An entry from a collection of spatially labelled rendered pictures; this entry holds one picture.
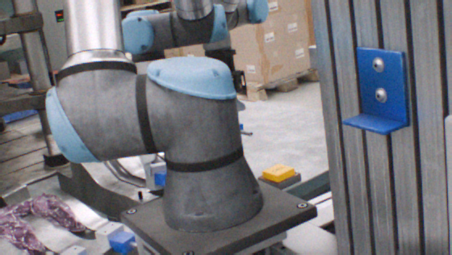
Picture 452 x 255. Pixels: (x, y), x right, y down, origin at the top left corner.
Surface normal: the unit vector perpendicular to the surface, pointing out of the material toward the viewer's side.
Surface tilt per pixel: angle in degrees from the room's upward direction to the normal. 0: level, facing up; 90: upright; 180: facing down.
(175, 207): 72
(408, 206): 90
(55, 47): 90
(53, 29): 90
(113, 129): 88
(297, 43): 81
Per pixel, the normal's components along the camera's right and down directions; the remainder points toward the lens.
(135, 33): -0.04, 0.11
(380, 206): -0.84, 0.28
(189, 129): -0.07, 0.36
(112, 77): 0.52, -0.22
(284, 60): 0.64, 0.29
